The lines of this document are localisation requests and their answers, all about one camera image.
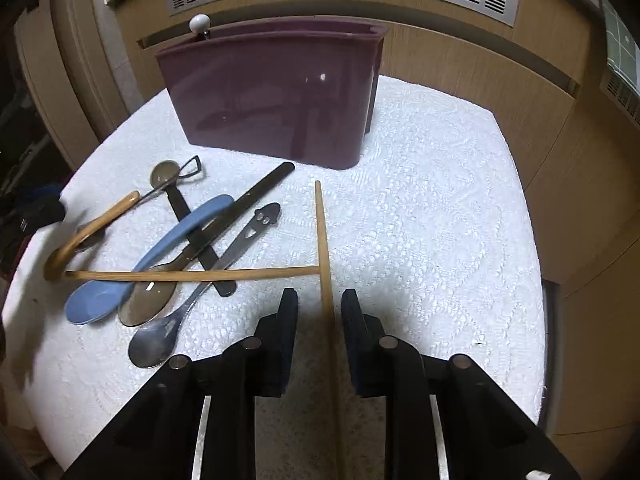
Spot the steel spoon with cutout handle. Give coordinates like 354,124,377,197
128,202,282,368

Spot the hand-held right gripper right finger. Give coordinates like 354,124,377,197
341,288,581,480

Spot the small grey vent grille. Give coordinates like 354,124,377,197
600,72,640,128

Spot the purple plastic utensil holder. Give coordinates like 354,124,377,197
152,19,390,171

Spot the small smoky translucent spoon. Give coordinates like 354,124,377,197
150,160,238,298

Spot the dark clutter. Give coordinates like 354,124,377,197
0,85,68,281

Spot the wooden chopstick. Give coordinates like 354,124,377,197
314,180,348,480
65,266,323,282

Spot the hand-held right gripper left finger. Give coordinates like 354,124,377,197
62,287,299,480

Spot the wire loop handle metal spoon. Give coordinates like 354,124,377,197
75,155,206,253

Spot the curved wooden spoon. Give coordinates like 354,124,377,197
44,191,141,281

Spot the green checked cloth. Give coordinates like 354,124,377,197
600,0,640,81

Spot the blue plastic spoon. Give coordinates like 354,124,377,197
65,194,235,326

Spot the large smoky translucent spoon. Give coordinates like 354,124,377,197
117,161,296,327

